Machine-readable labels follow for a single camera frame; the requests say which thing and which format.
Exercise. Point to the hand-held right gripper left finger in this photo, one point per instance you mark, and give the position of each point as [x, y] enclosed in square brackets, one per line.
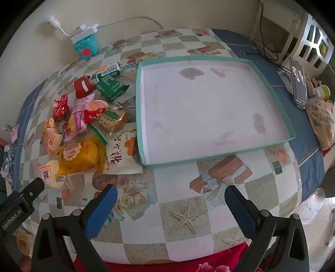
[103, 209]

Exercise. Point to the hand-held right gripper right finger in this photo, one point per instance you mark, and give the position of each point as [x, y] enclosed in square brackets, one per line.
[239, 211]

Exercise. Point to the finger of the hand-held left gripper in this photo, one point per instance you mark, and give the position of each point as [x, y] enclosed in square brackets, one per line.
[32, 189]

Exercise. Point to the clear round bun packet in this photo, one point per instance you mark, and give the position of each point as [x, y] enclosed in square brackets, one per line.
[52, 170]

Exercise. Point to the orange pastry packet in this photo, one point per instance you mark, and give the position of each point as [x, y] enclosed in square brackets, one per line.
[51, 138]

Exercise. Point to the yellow bread packet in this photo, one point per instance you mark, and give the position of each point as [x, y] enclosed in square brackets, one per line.
[81, 157]

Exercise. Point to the white mushroom print snack packet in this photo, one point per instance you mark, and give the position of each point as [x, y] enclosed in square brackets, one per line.
[123, 154]

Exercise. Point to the pink snack packet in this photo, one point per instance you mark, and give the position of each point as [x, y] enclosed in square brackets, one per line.
[76, 121]

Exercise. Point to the red patterned snack packet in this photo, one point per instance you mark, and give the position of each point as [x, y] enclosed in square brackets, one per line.
[60, 106]

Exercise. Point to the clear green-edged cookie packet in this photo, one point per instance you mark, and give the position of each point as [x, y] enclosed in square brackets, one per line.
[112, 120]

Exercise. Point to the small red candy packet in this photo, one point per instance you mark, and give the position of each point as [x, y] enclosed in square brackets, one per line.
[93, 115]

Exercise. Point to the shallow teal cardboard box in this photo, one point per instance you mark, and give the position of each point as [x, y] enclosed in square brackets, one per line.
[199, 109]

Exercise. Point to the red white-striped snack packet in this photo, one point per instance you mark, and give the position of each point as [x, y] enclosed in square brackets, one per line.
[83, 87]

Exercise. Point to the dark green snack packet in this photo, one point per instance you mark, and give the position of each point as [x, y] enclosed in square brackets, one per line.
[112, 89]

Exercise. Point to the light green white snack packet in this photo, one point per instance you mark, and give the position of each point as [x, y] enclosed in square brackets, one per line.
[108, 72]

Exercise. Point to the beige rounded object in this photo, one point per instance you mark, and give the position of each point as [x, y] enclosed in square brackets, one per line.
[22, 240]

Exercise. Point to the reddish brown board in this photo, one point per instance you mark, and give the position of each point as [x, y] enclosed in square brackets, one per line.
[2, 142]

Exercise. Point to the checkered printed tablecloth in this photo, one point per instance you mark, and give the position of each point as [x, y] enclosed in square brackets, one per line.
[183, 209]

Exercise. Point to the small pink wrapper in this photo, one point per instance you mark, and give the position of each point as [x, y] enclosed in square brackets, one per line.
[14, 133]

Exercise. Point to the small clear wrapper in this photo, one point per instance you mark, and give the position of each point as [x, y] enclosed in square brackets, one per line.
[7, 128]

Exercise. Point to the red floral cloth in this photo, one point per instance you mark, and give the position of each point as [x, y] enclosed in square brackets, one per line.
[183, 266]

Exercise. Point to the blue tablecloth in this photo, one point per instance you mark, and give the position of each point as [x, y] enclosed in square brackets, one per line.
[301, 151]

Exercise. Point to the brown paper bag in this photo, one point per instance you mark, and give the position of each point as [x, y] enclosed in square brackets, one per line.
[320, 120]

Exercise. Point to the white phone stand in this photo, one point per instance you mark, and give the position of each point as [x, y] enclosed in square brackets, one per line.
[286, 78]

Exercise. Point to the smartphone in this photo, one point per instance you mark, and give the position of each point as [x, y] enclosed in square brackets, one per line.
[298, 81]

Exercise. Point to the colourful patterned roll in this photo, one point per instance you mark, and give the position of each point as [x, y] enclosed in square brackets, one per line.
[310, 86]

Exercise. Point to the green jar with white lid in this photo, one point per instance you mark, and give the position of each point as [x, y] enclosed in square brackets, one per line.
[324, 91]

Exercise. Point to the teal box with red crab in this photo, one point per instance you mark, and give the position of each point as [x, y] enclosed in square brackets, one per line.
[86, 48]

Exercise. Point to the white power strip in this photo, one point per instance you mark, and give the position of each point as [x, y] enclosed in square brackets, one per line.
[83, 30]

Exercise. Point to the white plastic stool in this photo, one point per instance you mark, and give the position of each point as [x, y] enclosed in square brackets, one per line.
[306, 34]

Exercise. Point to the white frame rack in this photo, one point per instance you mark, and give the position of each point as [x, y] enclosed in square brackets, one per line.
[292, 34]

